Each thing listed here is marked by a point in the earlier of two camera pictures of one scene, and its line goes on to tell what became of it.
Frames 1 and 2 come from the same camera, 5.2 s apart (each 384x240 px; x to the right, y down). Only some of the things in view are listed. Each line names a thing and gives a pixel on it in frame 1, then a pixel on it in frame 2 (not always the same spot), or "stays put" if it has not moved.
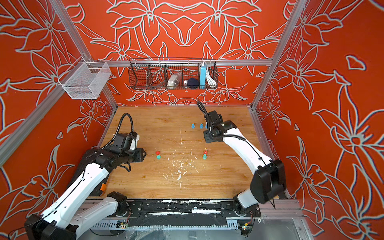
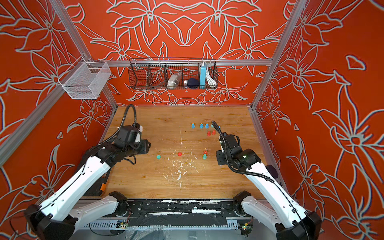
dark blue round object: x=193 y=83 stays put
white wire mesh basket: x=86 y=82 stays put
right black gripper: x=206 y=137 -> x=219 y=159
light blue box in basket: x=203 y=77 stays put
